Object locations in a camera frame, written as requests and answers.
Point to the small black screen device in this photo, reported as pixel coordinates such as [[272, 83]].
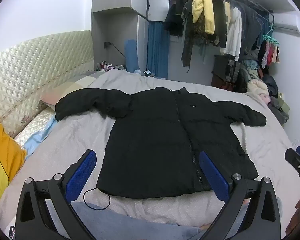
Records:
[[148, 73]]

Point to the black puffer jacket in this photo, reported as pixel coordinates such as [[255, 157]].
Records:
[[152, 142]]

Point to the group of cosmetic bottles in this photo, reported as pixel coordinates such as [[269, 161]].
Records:
[[107, 66]]

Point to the light blue cloth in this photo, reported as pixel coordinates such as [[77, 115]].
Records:
[[37, 140]]

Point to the black hanging jacket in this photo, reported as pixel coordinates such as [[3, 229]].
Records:
[[219, 22]]

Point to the black wall charger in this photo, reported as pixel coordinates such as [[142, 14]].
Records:
[[107, 45]]

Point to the teal hanging garment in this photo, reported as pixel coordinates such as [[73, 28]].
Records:
[[203, 51]]

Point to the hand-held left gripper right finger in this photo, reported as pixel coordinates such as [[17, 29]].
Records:
[[213, 177]]

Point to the pink and cream pillow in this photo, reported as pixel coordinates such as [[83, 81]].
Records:
[[57, 91]]

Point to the pile of clothes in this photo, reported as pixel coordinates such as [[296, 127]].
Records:
[[262, 87]]

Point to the cream quilted headboard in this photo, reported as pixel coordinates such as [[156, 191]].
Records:
[[27, 67]]

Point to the brown patterned hanging garment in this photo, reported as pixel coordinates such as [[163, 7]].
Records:
[[192, 37]]

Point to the light grey bed quilt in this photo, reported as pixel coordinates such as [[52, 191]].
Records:
[[72, 135]]

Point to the yellow hoodie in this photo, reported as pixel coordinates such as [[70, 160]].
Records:
[[205, 7]]

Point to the light blue small bundle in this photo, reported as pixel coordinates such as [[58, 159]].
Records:
[[138, 72]]

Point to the blue curtain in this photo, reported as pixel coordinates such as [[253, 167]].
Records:
[[157, 52]]

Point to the yellow printed pillow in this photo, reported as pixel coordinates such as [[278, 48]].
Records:
[[2, 160]]

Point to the dark suitcase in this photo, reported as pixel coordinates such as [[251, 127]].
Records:
[[225, 72]]

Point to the white air conditioner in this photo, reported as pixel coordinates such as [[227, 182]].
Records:
[[288, 23]]

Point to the dark hanging coat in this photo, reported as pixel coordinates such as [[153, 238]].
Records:
[[173, 20]]

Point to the dark denim hanging clothes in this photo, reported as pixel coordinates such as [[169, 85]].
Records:
[[251, 27]]

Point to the blue rolled mat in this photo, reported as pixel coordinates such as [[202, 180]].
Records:
[[132, 55]]

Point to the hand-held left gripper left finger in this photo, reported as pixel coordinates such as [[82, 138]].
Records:
[[81, 177]]

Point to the green clip hanger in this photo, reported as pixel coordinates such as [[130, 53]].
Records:
[[271, 38]]

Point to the person's blue trouser legs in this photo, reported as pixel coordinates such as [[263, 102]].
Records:
[[130, 225]]

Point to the cream quilted pad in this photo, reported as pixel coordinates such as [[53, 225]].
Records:
[[35, 126]]

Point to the white hoodie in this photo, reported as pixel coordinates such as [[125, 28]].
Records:
[[233, 35]]

